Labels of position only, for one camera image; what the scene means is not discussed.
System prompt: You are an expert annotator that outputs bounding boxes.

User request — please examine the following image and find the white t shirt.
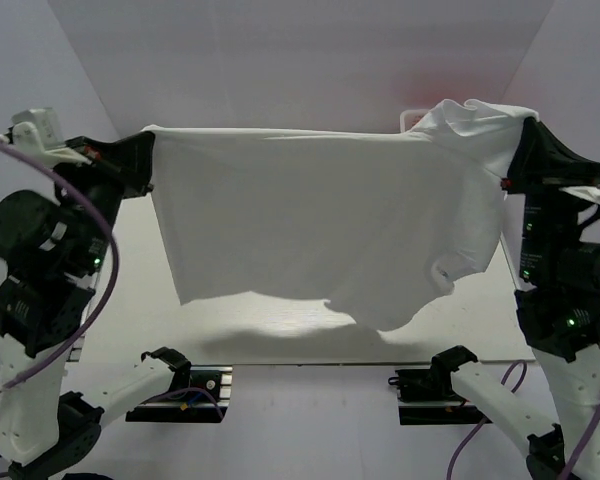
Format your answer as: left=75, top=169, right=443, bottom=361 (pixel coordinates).
left=149, top=99, right=537, bottom=331

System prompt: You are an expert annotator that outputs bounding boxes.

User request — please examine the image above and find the dark blue object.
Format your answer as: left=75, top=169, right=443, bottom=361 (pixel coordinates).
left=61, top=472, right=112, bottom=480

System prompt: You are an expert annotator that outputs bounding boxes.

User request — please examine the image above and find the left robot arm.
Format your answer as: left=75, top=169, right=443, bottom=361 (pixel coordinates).
left=0, top=132, right=192, bottom=479

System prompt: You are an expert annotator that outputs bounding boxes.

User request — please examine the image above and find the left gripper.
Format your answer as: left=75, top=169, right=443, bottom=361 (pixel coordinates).
left=54, top=129, right=158, bottom=270

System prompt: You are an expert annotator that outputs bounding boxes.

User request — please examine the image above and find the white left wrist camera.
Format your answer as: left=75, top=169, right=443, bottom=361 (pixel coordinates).
left=0, top=108, right=91, bottom=169

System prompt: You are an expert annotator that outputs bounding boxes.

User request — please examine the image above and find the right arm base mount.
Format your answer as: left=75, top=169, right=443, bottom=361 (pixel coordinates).
left=387, top=368, right=484, bottom=426

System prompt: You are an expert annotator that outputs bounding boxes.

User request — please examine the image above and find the white plastic basket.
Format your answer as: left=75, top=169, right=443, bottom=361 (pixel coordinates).
left=399, top=109, right=431, bottom=133

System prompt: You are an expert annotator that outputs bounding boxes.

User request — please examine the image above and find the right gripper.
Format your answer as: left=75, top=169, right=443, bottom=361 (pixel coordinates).
left=497, top=115, right=600, bottom=279

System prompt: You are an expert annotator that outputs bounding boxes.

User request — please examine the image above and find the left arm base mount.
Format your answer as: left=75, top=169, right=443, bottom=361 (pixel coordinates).
left=125, top=366, right=233, bottom=425

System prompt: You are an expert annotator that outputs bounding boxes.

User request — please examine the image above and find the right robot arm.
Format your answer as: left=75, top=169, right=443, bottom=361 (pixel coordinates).
left=428, top=118, right=600, bottom=479

